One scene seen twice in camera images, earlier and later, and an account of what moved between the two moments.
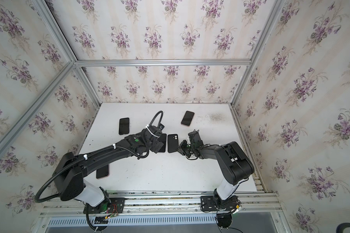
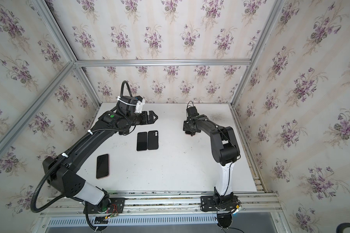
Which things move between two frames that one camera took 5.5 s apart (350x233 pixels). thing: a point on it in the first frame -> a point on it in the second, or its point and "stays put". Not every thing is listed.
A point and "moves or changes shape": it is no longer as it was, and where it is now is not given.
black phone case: (172, 142) moves or changes shape
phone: (163, 139) moves or changes shape
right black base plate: (208, 203) stays put
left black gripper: (156, 142) -> (145, 117)
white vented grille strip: (197, 219) stays put
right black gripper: (188, 148) -> (188, 126)
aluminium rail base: (165, 204) stays put
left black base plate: (111, 205) stays put
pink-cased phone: (102, 172) stays put
